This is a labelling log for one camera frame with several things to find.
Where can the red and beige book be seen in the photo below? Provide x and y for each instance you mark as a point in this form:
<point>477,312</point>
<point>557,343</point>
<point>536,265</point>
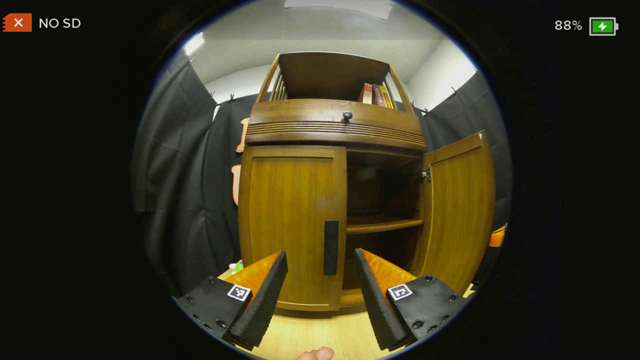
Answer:
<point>367,94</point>

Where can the wooden cabinet drawer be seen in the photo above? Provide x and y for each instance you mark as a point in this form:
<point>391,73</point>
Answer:
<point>300,112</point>

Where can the narrow ceiling light panel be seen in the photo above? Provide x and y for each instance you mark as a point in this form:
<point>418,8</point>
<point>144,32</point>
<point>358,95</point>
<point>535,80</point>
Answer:
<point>194,43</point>

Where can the silver door hinge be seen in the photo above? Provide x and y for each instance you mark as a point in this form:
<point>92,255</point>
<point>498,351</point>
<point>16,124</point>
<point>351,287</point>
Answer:
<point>425,173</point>

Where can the green plush toy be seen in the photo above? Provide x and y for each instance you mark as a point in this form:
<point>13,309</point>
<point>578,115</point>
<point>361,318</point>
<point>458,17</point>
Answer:
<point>236,267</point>

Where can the wooden inner cabinet shelf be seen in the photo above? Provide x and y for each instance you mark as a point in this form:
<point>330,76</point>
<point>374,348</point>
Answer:
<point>382,226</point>

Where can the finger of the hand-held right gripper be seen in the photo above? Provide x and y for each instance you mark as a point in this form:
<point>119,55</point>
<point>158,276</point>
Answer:
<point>497,236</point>

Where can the dark brown book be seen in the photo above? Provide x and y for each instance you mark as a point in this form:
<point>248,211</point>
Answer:
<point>378,96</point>

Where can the wooden shoe cabinet door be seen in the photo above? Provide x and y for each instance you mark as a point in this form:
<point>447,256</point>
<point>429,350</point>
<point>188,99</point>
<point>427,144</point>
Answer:
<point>457,210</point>
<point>290,210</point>

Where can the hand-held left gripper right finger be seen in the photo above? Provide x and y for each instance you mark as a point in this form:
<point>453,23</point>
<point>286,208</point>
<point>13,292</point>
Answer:
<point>380,305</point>

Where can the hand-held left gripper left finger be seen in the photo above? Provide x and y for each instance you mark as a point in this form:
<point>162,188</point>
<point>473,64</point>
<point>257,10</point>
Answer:
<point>260,300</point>

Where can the wooden double-door shoe cabinet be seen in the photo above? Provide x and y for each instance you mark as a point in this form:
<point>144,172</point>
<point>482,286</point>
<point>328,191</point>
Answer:
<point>330,75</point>

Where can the black drawer knob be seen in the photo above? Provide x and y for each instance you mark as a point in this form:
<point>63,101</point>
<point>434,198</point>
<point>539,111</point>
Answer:
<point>347,116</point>

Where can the black backdrop cloth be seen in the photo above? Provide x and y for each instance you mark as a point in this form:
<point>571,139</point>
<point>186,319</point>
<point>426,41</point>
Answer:
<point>175,200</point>

